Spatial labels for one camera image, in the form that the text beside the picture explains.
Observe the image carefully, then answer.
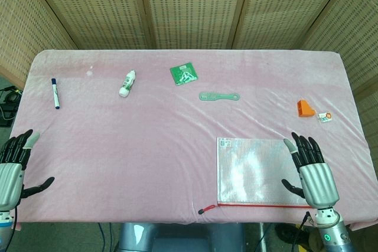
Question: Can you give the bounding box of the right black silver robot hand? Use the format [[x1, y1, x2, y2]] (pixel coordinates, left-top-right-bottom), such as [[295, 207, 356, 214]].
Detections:
[[281, 132, 340, 209]]

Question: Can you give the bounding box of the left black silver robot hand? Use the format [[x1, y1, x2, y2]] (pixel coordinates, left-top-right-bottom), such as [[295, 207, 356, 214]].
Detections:
[[0, 129, 56, 211]]

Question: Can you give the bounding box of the clear zipper pouch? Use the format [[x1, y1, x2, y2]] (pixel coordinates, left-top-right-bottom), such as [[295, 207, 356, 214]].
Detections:
[[198, 136, 314, 215]]

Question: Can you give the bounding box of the small colourful sticker packet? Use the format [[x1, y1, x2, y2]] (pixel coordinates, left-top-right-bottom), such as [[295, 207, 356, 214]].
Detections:
[[317, 111, 333, 123]]

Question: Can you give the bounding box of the black device on floor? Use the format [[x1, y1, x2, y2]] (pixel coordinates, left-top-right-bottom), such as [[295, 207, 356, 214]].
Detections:
[[0, 86, 23, 127]]

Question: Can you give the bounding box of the orange plastic block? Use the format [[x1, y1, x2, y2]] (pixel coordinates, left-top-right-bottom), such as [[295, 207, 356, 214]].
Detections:
[[296, 100, 316, 118]]

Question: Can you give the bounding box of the blue white marker pen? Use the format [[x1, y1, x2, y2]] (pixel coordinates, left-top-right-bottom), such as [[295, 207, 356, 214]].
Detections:
[[51, 78, 61, 110]]

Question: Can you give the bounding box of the pink tablecloth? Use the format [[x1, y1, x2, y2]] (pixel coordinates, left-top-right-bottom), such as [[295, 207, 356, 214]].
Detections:
[[11, 48, 373, 231]]

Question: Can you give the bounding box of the green plastic comb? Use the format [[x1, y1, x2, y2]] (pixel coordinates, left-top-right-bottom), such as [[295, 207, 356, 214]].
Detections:
[[198, 91, 241, 103]]

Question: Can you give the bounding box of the white glue bottle green label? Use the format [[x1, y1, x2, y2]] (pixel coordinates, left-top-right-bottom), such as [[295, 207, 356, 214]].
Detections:
[[118, 70, 137, 98]]

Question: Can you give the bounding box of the grey robot torso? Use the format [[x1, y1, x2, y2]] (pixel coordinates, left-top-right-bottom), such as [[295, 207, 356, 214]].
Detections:
[[118, 221, 246, 252]]

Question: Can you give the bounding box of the green square packet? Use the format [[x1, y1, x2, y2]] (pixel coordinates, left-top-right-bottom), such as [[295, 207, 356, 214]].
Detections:
[[169, 60, 198, 87]]

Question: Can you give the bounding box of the bamboo folding screen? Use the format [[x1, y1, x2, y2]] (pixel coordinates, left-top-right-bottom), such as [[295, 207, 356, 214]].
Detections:
[[0, 0, 378, 176]]

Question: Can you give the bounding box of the black left hand cable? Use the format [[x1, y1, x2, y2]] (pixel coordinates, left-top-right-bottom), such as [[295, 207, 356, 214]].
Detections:
[[12, 207, 19, 235]]

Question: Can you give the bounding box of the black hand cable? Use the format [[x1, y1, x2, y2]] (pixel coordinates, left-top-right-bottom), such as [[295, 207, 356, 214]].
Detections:
[[295, 210, 312, 252], [12, 207, 19, 235]]

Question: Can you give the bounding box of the black right hand cable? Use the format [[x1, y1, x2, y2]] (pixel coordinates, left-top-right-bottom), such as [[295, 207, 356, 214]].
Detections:
[[295, 210, 312, 252]]

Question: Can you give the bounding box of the blue cable under table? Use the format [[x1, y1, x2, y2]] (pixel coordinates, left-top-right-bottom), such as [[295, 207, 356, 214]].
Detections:
[[97, 223, 115, 248]]

